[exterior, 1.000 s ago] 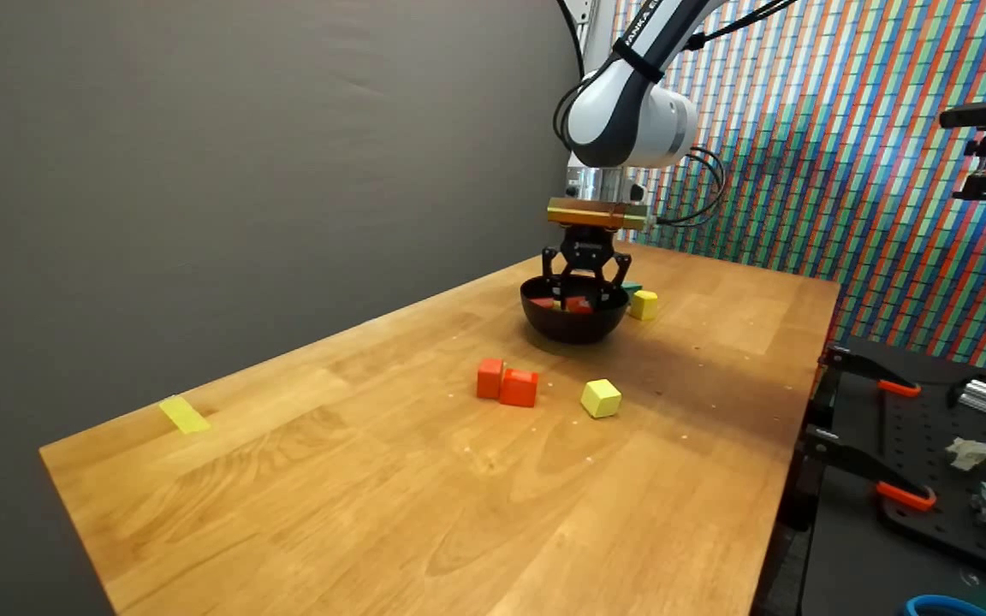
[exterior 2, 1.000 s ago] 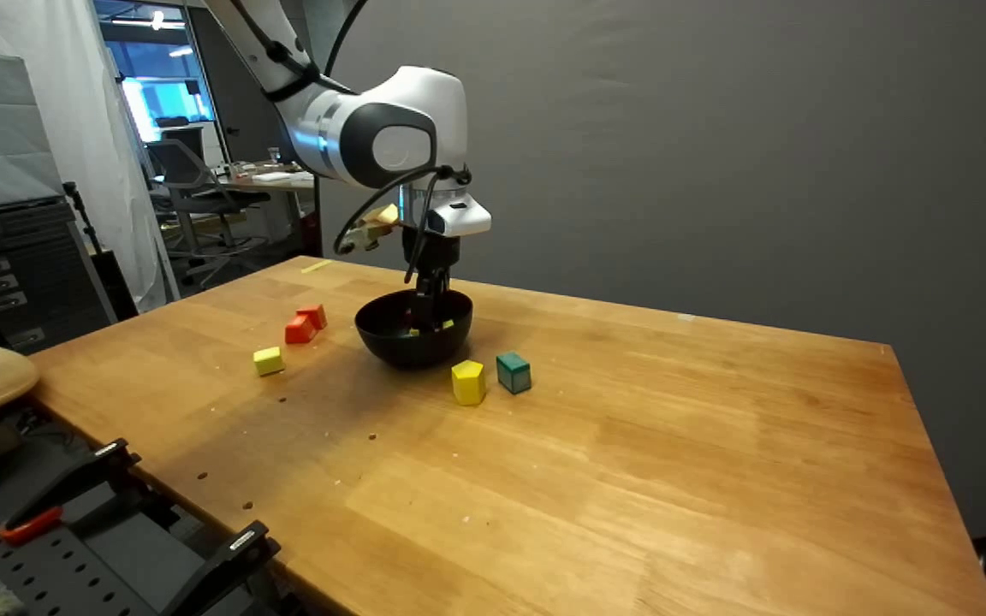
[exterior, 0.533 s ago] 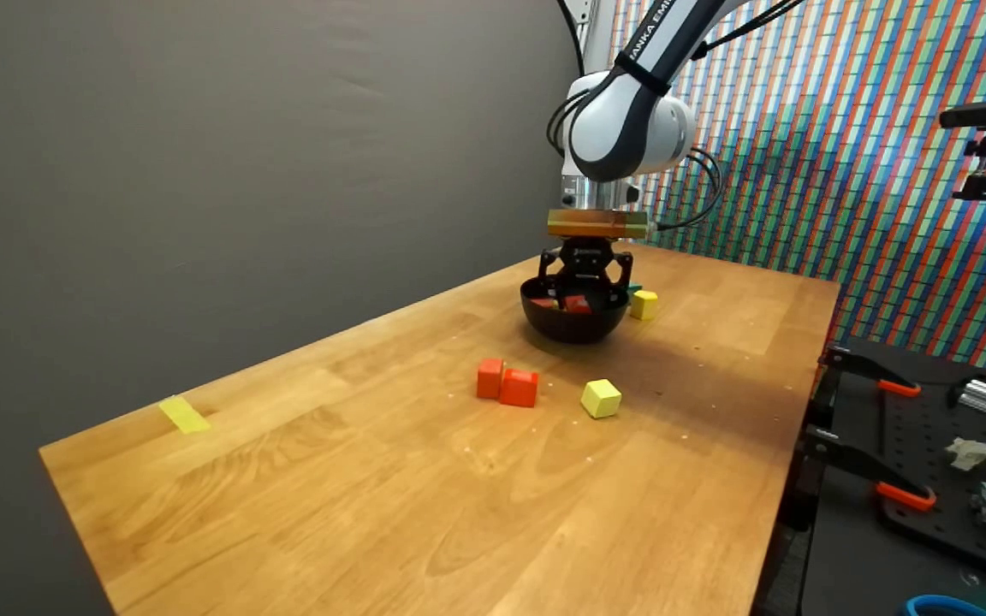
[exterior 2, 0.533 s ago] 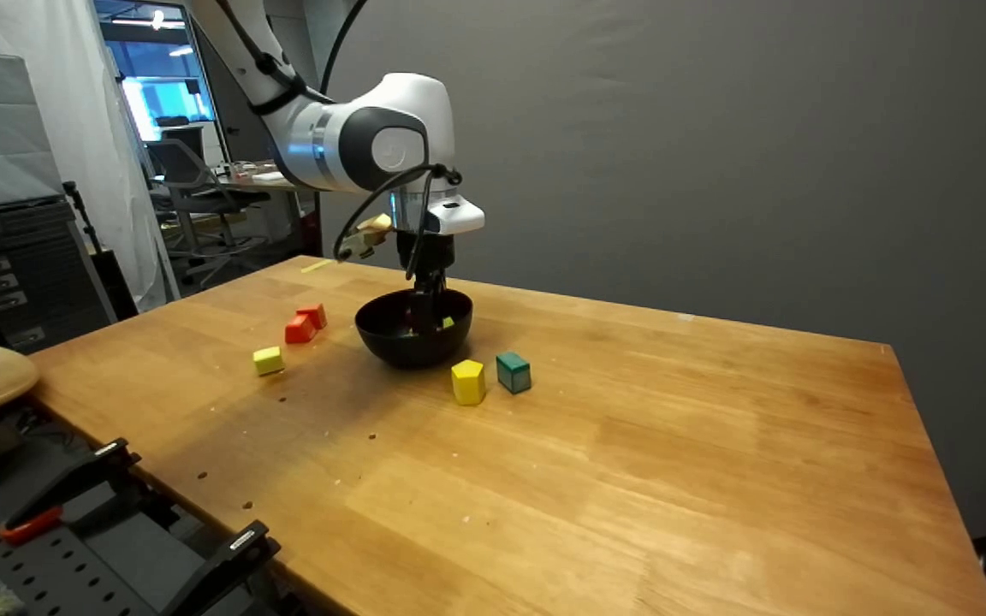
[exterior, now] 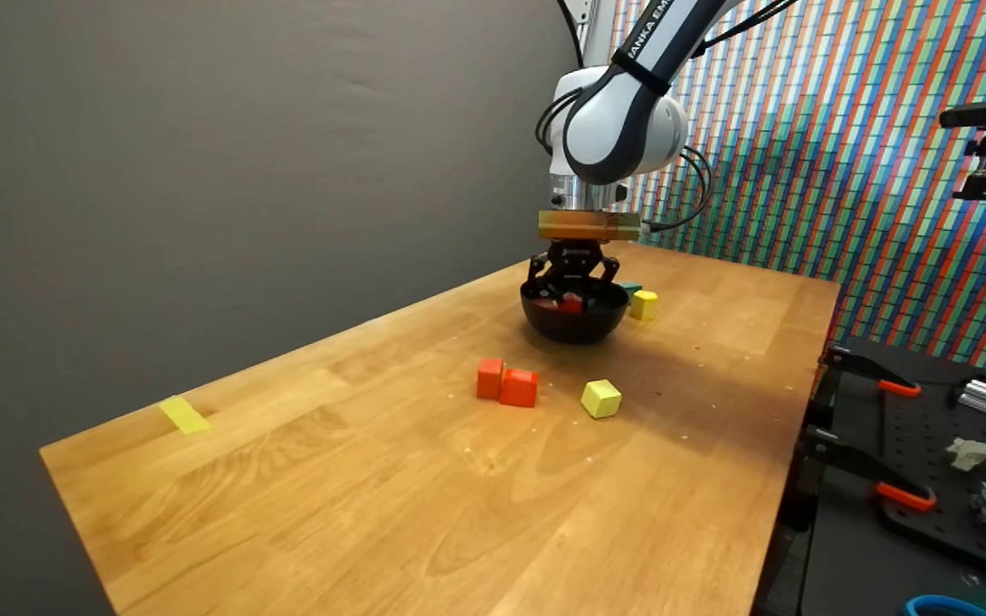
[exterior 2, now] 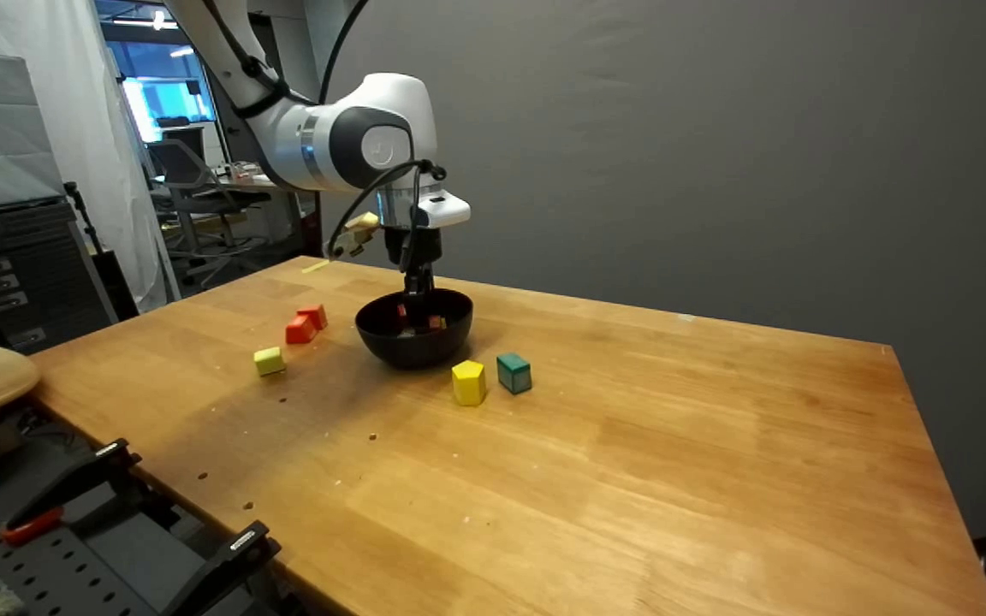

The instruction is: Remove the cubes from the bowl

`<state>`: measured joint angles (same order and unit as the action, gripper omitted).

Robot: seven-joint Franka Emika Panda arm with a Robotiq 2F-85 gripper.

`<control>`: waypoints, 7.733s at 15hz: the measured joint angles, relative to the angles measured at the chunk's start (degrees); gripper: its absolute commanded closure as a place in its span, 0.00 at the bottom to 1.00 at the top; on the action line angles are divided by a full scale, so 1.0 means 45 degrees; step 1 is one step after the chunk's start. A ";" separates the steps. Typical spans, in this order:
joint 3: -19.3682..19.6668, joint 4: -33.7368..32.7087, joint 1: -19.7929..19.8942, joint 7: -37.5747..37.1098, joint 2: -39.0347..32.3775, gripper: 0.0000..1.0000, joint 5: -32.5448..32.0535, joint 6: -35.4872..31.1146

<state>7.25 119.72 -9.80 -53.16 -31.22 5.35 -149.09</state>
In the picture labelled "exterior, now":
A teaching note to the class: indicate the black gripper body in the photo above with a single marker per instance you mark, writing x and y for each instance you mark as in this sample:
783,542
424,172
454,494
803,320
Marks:
575,251

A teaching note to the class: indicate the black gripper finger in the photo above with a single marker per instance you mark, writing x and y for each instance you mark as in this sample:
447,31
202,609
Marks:
537,278
609,278

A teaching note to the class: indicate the teal wooden cube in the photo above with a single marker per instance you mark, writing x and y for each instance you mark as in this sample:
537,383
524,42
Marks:
627,290

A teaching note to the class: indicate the lime yellow wooden cube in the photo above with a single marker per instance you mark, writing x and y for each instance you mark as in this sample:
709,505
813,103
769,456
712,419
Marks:
599,400

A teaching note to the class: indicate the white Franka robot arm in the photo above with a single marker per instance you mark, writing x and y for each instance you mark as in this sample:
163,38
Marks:
617,125

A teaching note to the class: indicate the black round bowl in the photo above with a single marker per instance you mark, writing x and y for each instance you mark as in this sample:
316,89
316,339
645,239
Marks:
574,331

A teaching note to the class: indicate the diagonally striped fabric screen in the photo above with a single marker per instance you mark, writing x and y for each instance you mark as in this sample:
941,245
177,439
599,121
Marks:
880,172

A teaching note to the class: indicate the grey collapsible backdrop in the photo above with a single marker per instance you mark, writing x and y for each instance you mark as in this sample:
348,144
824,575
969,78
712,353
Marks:
230,172

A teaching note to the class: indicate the yellow tape strip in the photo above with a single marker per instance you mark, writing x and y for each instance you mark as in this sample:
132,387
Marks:
185,416

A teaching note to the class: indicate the crumpled white paper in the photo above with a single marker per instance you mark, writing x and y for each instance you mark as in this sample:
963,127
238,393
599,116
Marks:
969,452

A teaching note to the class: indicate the black perforated breadboard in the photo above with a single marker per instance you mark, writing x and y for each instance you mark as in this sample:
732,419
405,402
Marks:
926,550

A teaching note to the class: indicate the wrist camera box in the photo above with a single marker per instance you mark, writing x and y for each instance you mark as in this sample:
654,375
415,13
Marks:
589,226

